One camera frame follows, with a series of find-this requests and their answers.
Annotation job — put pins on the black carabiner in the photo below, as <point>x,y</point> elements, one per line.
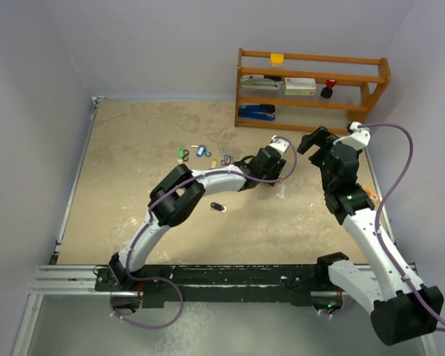
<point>185,155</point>

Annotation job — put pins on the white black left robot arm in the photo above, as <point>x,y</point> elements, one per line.
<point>174,199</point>

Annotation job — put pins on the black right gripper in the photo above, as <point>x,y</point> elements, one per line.
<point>317,138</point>

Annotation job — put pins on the wooden shelf rack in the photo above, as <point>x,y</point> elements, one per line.
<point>360,84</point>

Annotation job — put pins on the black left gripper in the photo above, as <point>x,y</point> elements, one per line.
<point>275,170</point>

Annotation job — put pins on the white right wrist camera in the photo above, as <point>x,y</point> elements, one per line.
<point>358,136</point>

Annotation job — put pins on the black key fob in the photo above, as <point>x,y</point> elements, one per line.
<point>218,207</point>

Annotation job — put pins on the red tag key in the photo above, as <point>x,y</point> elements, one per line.
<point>225,152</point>

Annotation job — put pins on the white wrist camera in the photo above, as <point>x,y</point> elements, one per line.
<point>279,144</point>
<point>358,136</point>

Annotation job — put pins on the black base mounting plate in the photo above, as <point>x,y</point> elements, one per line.
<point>297,285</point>

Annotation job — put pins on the red black stamp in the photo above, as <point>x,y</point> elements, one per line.
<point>327,91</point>

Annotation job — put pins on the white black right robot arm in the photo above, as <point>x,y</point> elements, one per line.
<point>401,307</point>

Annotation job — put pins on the white red cardboard box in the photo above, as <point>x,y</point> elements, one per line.
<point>294,86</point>

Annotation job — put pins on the grey stapler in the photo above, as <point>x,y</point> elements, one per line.
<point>258,85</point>

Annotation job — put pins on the blue tag key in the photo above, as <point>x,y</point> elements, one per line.
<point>200,150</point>

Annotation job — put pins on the orange packet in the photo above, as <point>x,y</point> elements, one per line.
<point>371,193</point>

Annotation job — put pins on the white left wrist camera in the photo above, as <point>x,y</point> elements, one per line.
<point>279,144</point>

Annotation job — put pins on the green tag key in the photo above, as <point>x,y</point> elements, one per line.
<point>179,159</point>

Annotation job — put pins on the blue black stapler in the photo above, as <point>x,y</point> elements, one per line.
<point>265,112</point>

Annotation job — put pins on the yellow lidded jar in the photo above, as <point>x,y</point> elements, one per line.
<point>277,59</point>

